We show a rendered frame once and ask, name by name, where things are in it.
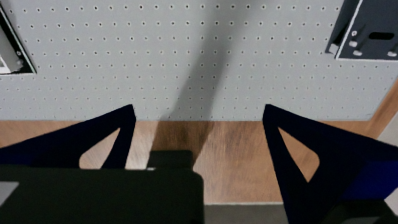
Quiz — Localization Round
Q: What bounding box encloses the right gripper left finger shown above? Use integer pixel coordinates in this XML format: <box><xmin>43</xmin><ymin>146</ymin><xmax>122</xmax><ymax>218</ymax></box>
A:
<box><xmin>0</xmin><ymin>104</ymin><xmax>136</xmax><ymax>169</ymax></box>

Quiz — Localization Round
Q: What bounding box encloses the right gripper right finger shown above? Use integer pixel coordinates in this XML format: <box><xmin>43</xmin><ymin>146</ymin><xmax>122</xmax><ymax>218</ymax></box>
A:
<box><xmin>262</xmin><ymin>104</ymin><xmax>398</xmax><ymax>224</ymax></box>

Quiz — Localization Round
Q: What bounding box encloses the white grid rack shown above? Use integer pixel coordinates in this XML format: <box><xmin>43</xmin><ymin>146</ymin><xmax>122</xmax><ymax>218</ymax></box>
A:
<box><xmin>0</xmin><ymin>26</ymin><xmax>23</xmax><ymax>73</ymax></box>

